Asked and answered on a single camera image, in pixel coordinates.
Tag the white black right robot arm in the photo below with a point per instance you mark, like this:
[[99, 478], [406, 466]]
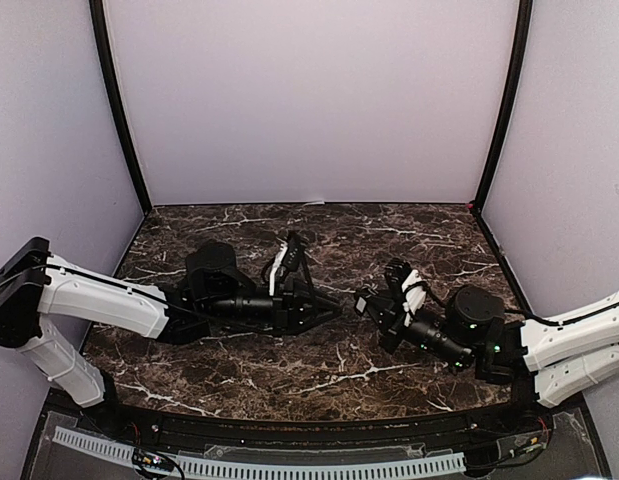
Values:
[[561, 355]]

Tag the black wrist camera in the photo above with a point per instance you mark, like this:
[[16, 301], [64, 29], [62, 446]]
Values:
[[287, 260], [404, 285]]

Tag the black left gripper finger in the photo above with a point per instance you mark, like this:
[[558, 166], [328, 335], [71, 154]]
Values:
[[320, 303], [312, 319]]

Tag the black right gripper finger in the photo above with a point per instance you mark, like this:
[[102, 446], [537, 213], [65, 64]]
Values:
[[376, 310], [371, 293]]

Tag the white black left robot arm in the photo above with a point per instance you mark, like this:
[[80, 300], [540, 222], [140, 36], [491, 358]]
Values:
[[36, 284]]

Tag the black right frame post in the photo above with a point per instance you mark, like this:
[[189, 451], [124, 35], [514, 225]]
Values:
[[518, 49]]

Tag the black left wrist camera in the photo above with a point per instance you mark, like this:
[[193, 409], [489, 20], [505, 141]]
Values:
[[287, 260]]

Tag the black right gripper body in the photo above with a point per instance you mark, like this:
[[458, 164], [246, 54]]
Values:
[[397, 317]]

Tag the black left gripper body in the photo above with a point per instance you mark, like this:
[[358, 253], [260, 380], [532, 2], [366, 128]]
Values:
[[283, 313]]

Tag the black table front rail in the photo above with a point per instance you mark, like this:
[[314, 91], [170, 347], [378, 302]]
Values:
[[447, 429]]

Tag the white slotted cable duct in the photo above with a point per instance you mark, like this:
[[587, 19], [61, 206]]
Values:
[[229, 462]]

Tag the black frame post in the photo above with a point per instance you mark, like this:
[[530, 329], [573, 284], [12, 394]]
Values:
[[518, 49], [117, 109]]

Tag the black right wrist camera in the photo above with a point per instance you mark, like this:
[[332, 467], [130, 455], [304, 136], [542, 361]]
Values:
[[404, 285]]

